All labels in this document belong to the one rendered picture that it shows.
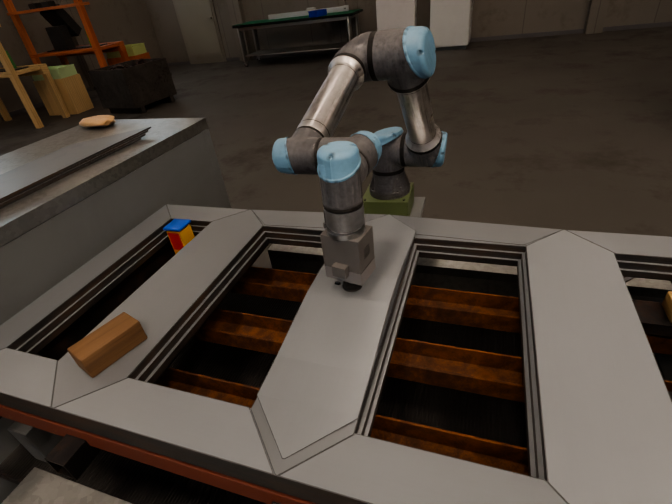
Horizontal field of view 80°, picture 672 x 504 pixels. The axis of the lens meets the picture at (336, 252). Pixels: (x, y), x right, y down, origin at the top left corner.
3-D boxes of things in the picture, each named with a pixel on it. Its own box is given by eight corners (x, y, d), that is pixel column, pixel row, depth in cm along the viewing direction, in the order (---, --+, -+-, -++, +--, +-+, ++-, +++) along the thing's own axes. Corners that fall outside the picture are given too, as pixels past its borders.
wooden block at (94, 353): (92, 379, 76) (80, 361, 73) (78, 366, 79) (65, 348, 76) (148, 338, 83) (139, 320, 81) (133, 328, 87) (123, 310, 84)
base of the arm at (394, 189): (378, 181, 160) (376, 158, 155) (415, 184, 154) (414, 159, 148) (363, 198, 149) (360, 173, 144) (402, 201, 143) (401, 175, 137)
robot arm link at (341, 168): (367, 138, 71) (350, 156, 64) (370, 194, 77) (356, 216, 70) (326, 137, 73) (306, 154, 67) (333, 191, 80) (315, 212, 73)
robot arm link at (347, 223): (351, 217, 70) (313, 210, 74) (354, 239, 73) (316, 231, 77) (370, 198, 76) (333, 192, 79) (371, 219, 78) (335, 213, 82)
